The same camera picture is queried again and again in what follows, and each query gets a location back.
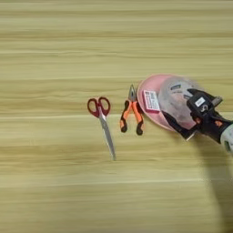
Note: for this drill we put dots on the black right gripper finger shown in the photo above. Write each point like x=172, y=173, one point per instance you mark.
x=176, y=124
x=194, y=91

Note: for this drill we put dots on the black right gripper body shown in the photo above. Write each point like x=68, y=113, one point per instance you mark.
x=209, y=129

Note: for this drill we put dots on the clear tape roll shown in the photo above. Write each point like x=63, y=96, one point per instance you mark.
x=173, y=100

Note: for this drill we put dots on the small pink white box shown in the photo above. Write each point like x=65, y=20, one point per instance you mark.
x=151, y=101

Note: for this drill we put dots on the pink round plate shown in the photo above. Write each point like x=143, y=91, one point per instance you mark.
x=154, y=82

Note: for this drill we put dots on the orange black pliers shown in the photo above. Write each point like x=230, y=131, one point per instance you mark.
x=137, y=113

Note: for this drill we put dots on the small black box white label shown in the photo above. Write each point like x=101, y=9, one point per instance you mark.
x=198, y=104

